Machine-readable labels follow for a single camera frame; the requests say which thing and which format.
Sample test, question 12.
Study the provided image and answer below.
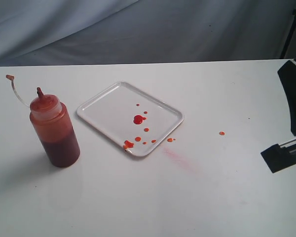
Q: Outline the red sauce squeeze bottle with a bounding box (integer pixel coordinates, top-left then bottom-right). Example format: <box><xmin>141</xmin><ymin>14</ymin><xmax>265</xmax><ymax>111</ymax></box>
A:
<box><xmin>6</xmin><ymin>75</ymin><xmax>80</xmax><ymax>168</ymax></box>

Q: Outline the white rectangular plastic tray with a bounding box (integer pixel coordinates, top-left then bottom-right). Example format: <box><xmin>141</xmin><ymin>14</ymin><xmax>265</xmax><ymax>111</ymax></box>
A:
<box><xmin>76</xmin><ymin>81</ymin><xmax>184</xmax><ymax>158</ymax></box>

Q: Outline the black tripod stand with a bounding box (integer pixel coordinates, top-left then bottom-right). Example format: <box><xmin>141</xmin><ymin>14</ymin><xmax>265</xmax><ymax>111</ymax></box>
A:
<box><xmin>279</xmin><ymin>8</ymin><xmax>296</xmax><ymax>59</ymax></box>

